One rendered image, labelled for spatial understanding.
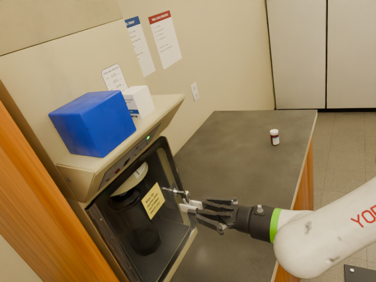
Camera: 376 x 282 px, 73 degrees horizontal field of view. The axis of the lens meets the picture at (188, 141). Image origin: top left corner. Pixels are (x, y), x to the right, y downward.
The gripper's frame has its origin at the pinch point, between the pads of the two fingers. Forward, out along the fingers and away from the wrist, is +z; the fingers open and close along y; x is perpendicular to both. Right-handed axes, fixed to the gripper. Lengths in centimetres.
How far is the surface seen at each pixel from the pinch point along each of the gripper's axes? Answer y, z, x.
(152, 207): 10.7, 4.4, -9.0
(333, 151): -201, -28, 114
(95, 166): 25.6, -5.5, -36.5
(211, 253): 1.3, -3.3, 20.5
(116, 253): 26.1, 4.3, -9.2
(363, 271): -72, -53, 113
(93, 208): 25.1, 4.5, -23.2
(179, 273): 11.8, 4.0, 20.5
